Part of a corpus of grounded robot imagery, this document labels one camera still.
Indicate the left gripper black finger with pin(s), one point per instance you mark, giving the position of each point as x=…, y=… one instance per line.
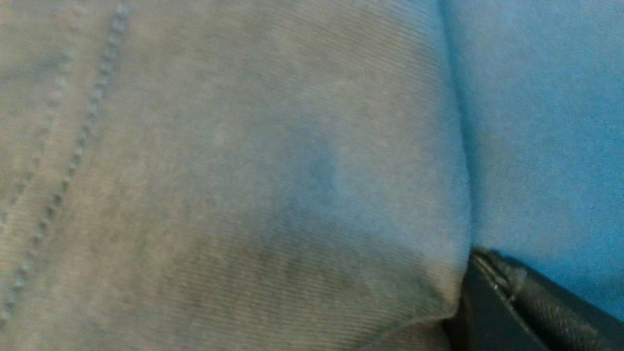
x=507, y=306

